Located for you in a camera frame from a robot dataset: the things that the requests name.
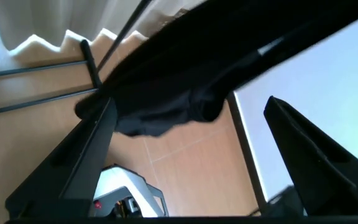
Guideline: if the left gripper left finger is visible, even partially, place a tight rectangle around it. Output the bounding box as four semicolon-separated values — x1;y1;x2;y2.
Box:
4;96;118;218

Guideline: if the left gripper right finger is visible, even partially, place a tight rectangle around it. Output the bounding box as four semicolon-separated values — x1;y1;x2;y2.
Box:
264;95;358;218

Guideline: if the black clothes rack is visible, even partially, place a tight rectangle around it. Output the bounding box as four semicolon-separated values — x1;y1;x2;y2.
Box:
0;0;154;118

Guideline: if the black garment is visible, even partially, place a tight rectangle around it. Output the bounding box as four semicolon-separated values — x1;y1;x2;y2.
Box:
74;0;358;138

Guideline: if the beige curtain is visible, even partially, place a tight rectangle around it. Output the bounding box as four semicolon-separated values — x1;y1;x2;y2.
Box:
0;0;206;52

